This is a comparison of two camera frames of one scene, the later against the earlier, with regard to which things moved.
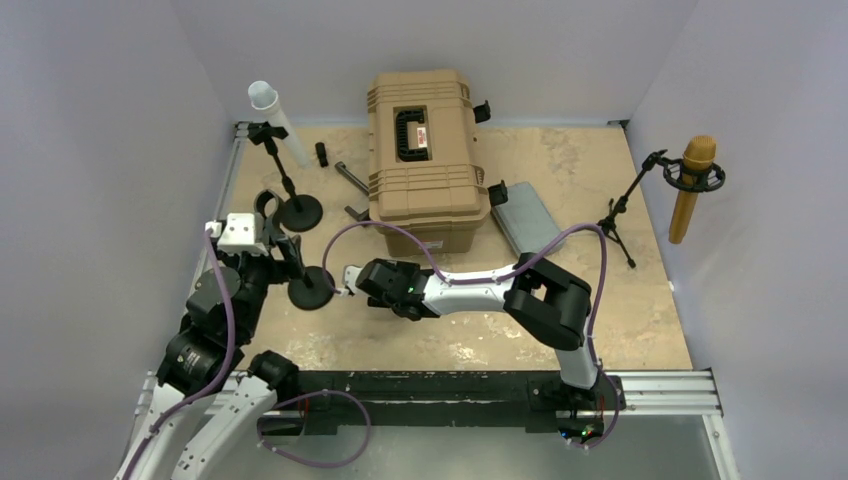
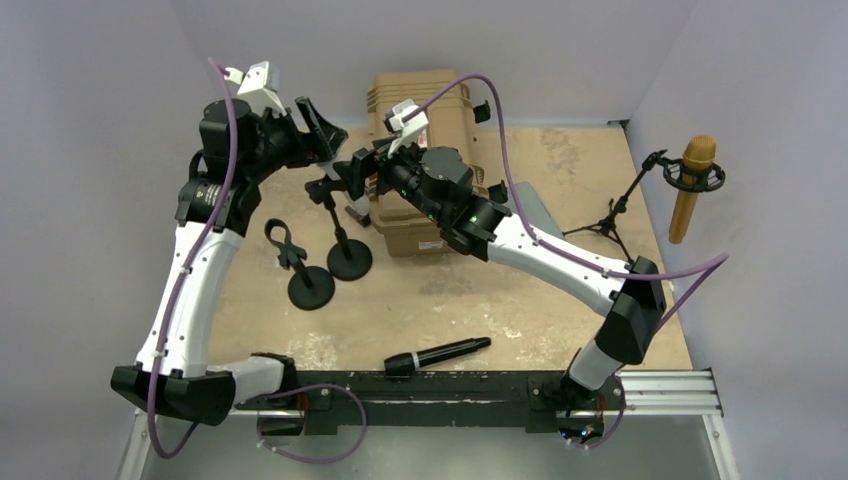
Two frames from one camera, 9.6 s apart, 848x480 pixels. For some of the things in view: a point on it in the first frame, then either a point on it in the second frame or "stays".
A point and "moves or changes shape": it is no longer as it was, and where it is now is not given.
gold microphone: (699, 152) stays
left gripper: (283, 267) → (327, 138)
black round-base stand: (299, 212) → (348, 259)
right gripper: (405, 267) → (367, 162)
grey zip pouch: (526, 221) stays
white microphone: (265, 98) moves or changes shape
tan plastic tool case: (422, 162) stays
